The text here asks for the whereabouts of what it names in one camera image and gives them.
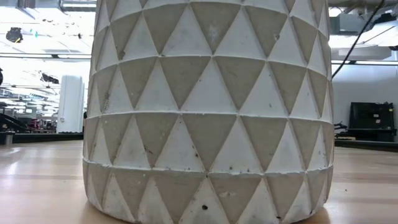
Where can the black ceiling fixture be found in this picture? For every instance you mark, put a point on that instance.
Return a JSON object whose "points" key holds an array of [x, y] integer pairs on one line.
{"points": [[14, 35], [49, 78]]}

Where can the black equipment case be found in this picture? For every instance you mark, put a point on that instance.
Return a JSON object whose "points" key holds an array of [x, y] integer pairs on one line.
{"points": [[371, 119]]}

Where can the white pillar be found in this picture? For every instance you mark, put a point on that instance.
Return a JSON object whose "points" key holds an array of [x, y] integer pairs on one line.
{"points": [[71, 105]]}

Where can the white geometric concrete planter pot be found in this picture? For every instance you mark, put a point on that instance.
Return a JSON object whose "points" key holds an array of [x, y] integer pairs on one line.
{"points": [[208, 124]]}

